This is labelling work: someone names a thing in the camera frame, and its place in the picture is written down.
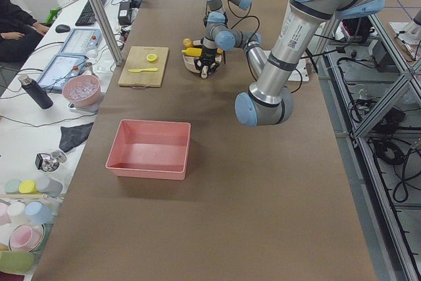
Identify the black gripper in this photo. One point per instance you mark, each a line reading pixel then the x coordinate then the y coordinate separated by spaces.
pixel 208 53

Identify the beige plastic dustpan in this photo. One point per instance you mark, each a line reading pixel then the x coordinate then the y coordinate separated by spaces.
pixel 194 65

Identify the brown toy potato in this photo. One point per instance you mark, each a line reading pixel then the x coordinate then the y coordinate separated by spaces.
pixel 187 43

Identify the yellow toy corn cob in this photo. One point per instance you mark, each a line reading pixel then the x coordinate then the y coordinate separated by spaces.
pixel 192 51

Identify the pink plastic bin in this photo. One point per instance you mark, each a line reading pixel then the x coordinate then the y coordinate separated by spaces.
pixel 150 149

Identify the yellow lemon slices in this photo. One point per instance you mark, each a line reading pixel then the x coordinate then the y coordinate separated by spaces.
pixel 152 57

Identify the yellow plastic knife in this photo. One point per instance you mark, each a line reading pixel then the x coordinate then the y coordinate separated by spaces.
pixel 139 70

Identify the wooden cutting board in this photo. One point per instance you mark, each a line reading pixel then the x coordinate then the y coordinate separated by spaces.
pixel 137 59

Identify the black power adapter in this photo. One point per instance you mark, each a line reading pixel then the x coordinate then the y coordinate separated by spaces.
pixel 124 13

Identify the pink bowl with ice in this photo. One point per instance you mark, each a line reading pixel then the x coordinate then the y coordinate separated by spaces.
pixel 82 91

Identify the blue teach pendant upper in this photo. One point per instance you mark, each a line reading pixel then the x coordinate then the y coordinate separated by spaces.
pixel 79 39

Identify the blue teach pendant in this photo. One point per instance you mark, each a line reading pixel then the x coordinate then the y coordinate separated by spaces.
pixel 79 39
pixel 61 69

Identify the black keyboard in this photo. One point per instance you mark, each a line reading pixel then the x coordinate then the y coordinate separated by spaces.
pixel 87 15

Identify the blue teach pendant lower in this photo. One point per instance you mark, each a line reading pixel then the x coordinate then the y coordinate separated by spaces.
pixel 61 69

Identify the black computer mouse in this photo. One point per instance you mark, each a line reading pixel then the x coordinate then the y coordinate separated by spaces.
pixel 62 28

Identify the dark grey cloth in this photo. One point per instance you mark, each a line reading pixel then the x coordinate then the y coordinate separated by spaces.
pixel 72 137

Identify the black water bottle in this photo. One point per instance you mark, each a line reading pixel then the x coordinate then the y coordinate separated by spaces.
pixel 32 88

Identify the seated person in black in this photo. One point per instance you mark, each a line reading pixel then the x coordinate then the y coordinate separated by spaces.
pixel 20 33

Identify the grey plastic cup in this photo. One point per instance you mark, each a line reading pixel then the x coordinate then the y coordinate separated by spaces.
pixel 49 186

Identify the yellow plastic cup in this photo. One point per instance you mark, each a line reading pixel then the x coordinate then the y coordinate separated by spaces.
pixel 27 187

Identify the blue plastic cup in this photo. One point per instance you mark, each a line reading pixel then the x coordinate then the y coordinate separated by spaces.
pixel 38 213

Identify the pink plastic cup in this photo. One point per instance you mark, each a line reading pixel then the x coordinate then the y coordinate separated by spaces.
pixel 25 238

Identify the green plastic bowl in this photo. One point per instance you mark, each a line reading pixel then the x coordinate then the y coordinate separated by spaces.
pixel 17 262

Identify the aluminium frame post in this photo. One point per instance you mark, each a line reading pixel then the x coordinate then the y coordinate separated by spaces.
pixel 107 31

